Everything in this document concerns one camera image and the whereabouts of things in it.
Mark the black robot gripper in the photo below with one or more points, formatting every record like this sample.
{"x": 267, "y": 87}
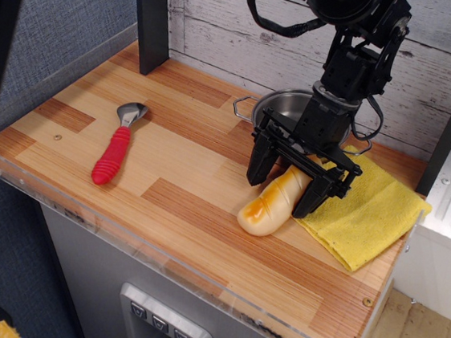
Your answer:
{"x": 312, "y": 145}

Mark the cream bread bun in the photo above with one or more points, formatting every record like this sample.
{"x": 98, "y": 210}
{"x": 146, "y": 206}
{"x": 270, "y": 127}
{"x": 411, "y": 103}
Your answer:
{"x": 274, "y": 205}

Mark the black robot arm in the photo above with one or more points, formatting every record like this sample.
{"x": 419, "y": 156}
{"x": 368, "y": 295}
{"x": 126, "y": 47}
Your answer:
{"x": 359, "y": 62}

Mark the small steel pot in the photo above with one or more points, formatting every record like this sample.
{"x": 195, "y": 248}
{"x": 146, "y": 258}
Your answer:
{"x": 290, "y": 103}

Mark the yellow folded cloth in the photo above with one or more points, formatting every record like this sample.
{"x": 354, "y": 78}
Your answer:
{"x": 377, "y": 210}

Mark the white side unit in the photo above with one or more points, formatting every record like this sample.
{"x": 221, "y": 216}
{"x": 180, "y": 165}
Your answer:
{"x": 423, "y": 271}

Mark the grey toy fridge cabinet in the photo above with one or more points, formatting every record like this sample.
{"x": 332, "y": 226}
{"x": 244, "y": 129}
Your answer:
{"x": 95, "y": 271}

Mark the silver dispenser panel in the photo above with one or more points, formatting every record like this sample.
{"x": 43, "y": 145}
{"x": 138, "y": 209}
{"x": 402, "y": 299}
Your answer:
{"x": 147, "y": 317}

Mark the clear acrylic guard rail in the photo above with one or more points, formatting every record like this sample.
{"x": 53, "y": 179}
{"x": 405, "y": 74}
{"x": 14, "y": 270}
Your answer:
{"x": 174, "y": 200}

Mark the red handled metal spoon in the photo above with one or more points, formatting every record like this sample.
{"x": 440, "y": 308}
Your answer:
{"x": 107, "y": 167}

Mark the dark left post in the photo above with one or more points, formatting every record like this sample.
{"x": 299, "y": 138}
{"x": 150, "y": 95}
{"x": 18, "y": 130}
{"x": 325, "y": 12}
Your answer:
{"x": 153, "y": 34}

